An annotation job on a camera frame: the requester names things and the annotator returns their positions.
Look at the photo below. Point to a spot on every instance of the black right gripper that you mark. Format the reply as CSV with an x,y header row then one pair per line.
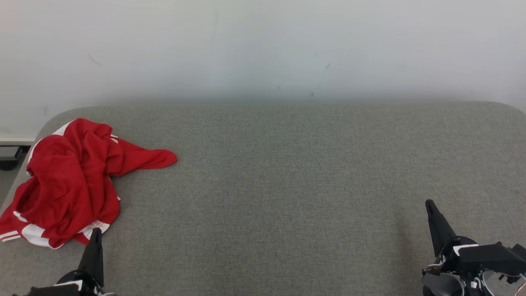
x,y
489,257

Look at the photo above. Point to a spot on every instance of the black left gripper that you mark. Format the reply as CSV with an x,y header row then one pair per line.
x,y
74,287

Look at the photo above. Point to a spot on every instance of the red shirt with white sleeves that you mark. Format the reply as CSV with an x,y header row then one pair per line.
x,y
70,201

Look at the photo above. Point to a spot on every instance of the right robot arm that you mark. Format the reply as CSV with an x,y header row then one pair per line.
x,y
441,285

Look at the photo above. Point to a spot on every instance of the black furniture foot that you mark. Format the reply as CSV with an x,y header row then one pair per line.
x,y
10,158

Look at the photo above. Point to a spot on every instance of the white skirting board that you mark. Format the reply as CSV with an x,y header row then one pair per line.
x,y
16,140

